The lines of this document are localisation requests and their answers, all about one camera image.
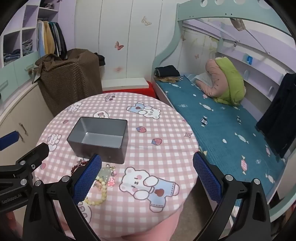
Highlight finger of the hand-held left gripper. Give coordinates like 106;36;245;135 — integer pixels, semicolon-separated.
0;130;19;151
0;142;50;186

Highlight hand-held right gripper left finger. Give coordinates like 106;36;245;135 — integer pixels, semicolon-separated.
23;153;102;241

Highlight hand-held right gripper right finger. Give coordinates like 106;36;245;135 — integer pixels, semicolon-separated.
193;151;272;241

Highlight dark red bead bracelet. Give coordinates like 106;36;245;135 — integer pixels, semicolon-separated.
70;160;89;175

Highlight yellow bead bracelet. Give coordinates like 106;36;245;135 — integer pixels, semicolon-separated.
84;176;108;205

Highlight grey metal tin box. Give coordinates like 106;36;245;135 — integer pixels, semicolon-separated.
67;117;129;164

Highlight beige cabinet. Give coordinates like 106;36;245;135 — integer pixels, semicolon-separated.
0;81;55;149

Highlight blue candy print bed sheet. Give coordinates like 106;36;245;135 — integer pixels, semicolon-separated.
155;74;286;197

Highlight mint green drawer unit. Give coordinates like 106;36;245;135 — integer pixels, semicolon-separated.
0;50;40;100

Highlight pink checked bear tablecloth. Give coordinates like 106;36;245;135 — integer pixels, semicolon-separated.
35;92;200;241

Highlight brown dotted cloth cover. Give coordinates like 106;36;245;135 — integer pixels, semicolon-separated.
35;49;103;117

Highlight pile of folded jeans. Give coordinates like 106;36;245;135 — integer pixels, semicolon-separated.
3;49;21;66

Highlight dark hanging jacket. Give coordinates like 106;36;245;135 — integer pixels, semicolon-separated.
255;72;296;159

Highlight white pillow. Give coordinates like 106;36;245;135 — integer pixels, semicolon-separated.
195;72;212;87

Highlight pink and green quilt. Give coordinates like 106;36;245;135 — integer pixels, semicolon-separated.
195;57;246;106

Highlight tan folded cloth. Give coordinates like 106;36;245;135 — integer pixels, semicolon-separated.
157;76;184;84

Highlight red plastic stool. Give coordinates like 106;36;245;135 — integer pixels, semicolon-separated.
103;81;158;99

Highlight row of hanging clothes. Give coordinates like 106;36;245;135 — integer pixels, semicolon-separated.
37;21;67;58

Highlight dark folded clothes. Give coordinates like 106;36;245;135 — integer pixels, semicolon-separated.
154;65;180;78

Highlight white open shelf unit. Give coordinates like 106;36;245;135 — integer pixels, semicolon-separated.
0;0;60;67

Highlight white wardrobe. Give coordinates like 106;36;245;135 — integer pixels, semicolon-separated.
58;0;178;93

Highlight teal bunk bed frame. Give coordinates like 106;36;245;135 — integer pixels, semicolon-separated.
153;0;296;223

